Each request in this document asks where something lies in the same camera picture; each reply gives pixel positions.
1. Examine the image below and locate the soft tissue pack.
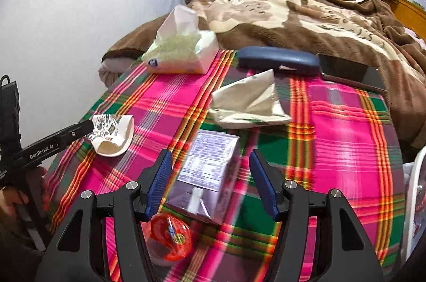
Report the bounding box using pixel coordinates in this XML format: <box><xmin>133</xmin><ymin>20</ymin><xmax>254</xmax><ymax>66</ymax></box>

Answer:
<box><xmin>141</xmin><ymin>4</ymin><xmax>220</xmax><ymax>75</ymax></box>

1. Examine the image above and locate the person's left hand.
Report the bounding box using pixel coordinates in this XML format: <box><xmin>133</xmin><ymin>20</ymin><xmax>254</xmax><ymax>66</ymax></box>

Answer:
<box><xmin>0</xmin><ymin>166</ymin><xmax>48</xmax><ymax>216</ymax></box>

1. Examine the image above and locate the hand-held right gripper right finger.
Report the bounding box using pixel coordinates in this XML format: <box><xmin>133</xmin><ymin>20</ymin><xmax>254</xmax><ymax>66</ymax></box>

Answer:
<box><xmin>248</xmin><ymin>149</ymin><xmax>385</xmax><ymax>282</ymax></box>

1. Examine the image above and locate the cream crumpled wrapper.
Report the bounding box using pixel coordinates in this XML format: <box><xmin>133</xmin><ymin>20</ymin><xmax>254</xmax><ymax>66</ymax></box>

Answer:
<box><xmin>208</xmin><ymin>68</ymin><xmax>293</xmax><ymax>129</ymax></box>

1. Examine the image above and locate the pink pillow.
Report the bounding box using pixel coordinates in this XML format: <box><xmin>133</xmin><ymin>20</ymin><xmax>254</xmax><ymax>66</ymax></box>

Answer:
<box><xmin>404</xmin><ymin>26</ymin><xmax>426</xmax><ymax>50</ymax></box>

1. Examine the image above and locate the white round trash bin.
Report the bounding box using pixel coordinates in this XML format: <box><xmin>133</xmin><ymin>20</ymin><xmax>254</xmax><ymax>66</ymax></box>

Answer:
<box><xmin>400</xmin><ymin>146</ymin><xmax>426</xmax><ymax>265</ymax></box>

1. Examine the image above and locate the navy glasses case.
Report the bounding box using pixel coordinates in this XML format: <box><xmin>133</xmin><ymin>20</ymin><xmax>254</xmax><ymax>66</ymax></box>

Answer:
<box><xmin>236</xmin><ymin>46</ymin><xmax>321</xmax><ymax>77</ymax></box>

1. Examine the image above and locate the crushed white paper cup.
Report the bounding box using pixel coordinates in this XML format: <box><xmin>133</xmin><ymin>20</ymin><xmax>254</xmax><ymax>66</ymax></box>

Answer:
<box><xmin>88</xmin><ymin>114</ymin><xmax>135</xmax><ymax>157</ymax></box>

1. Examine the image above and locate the pink green plaid cloth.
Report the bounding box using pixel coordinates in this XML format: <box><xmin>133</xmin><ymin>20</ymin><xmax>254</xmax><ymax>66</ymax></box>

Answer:
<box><xmin>43</xmin><ymin>49</ymin><xmax>406</xmax><ymax>282</ymax></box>

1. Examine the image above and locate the black tablet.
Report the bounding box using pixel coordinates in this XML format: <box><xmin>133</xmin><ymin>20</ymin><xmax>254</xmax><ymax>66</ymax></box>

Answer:
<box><xmin>316</xmin><ymin>52</ymin><xmax>389</xmax><ymax>93</ymax></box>

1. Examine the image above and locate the wooden bed headboard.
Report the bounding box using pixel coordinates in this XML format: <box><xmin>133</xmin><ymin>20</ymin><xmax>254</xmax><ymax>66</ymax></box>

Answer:
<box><xmin>389</xmin><ymin>0</ymin><xmax>426</xmax><ymax>25</ymax></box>

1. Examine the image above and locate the purple drink carton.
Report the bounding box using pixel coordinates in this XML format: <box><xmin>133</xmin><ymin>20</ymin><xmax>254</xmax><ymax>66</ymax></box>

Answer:
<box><xmin>165</xmin><ymin>130</ymin><xmax>242</xmax><ymax>226</ymax></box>

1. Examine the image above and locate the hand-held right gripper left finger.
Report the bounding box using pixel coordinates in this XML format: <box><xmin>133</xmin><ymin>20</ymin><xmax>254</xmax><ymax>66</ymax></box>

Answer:
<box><xmin>35</xmin><ymin>149</ymin><xmax>174</xmax><ymax>282</ymax></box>

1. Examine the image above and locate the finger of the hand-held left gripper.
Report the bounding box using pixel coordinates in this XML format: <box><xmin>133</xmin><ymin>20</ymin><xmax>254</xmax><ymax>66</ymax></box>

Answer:
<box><xmin>55</xmin><ymin>119</ymin><xmax>95</xmax><ymax>149</ymax></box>

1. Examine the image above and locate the brown beige printed blanket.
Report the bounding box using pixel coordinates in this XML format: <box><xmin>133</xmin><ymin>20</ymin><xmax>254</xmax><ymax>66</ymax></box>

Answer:
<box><xmin>99</xmin><ymin>0</ymin><xmax>426</xmax><ymax>150</ymax></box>

